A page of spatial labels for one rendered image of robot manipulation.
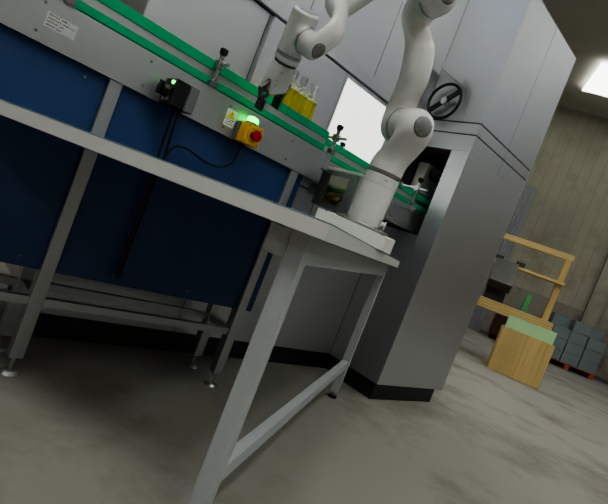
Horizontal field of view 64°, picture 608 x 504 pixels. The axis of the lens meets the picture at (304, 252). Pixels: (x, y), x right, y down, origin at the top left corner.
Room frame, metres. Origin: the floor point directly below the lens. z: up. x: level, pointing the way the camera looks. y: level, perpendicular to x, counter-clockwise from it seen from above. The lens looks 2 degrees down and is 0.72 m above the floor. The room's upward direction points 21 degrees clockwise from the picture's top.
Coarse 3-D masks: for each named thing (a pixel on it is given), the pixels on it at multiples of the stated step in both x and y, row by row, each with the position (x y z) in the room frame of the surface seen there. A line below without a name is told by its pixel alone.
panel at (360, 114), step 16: (352, 96) 2.39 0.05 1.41; (368, 96) 2.46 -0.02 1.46; (336, 112) 2.35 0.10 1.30; (352, 112) 2.42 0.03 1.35; (368, 112) 2.49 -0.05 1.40; (336, 128) 2.38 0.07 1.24; (352, 128) 2.44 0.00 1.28; (368, 128) 2.52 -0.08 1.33; (352, 144) 2.47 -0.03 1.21; (368, 144) 2.55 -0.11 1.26; (368, 160) 2.58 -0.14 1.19
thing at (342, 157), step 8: (328, 144) 2.15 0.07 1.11; (336, 144) 2.18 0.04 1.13; (336, 152) 2.19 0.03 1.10; (344, 152) 2.22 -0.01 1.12; (336, 160) 2.20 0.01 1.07; (344, 160) 2.24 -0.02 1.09; (352, 160) 2.27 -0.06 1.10; (360, 160) 2.30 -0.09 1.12; (344, 168) 2.25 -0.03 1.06; (352, 168) 2.28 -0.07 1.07; (360, 168) 2.32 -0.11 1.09; (400, 192) 2.56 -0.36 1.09; (408, 192) 2.60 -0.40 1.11; (408, 200) 2.61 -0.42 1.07; (416, 200) 2.67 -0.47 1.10; (424, 200) 2.71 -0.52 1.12; (416, 208) 2.68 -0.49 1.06; (424, 208) 2.73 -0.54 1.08
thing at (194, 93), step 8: (168, 80) 1.49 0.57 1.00; (176, 80) 1.45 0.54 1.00; (176, 88) 1.45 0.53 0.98; (184, 88) 1.46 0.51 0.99; (192, 88) 1.48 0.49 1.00; (160, 96) 1.50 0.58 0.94; (168, 96) 1.46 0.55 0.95; (176, 96) 1.45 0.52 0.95; (184, 96) 1.47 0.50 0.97; (192, 96) 1.49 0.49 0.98; (168, 104) 1.46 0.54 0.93; (176, 104) 1.46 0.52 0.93; (184, 104) 1.48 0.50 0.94; (192, 104) 1.49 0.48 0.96; (184, 112) 1.50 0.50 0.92
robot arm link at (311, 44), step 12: (336, 0) 1.46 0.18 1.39; (348, 0) 1.48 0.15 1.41; (360, 0) 1.49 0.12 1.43; (372, 0) 1.53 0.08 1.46; (336, 12) 1.44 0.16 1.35; (348, 12) 1.50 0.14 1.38; (336, 24) 1.43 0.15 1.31; (300, 36) 1.44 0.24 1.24; (312, 36) 1.42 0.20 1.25; (324, 36) 1.42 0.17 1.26; (336, 36) 1.44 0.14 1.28; (300, 48) 1.44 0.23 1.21; (312, 48) 1.42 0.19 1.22; (324, 48) 1.44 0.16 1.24; (312, 60) 1.47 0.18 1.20
